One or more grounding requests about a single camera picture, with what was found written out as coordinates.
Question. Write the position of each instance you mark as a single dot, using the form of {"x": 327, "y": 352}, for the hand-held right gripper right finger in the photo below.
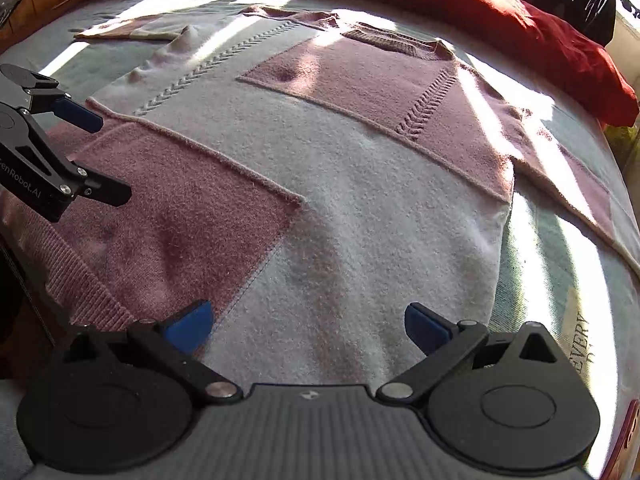
{"x": 425, "y": 327}

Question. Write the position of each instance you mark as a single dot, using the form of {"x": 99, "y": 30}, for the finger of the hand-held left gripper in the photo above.
{"x": 80, "y": 115}
{"x": 107, "y": 192}

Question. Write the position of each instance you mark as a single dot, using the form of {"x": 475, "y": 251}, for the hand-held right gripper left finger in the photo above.
{"x": 192, "y": 327}

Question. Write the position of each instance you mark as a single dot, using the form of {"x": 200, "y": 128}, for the pink and white knit sweater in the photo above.
{"x": 350, "y": 185}

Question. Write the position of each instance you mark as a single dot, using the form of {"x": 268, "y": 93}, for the green plaid bed blanket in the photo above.
{"x": 550, "y": 270}

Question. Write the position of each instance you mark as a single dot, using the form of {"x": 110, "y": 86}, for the red duvet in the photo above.
{"x": 500, "y": 10}

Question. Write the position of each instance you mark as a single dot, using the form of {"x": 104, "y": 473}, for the black hanging jacket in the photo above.
{"x": 585, "y": 5}

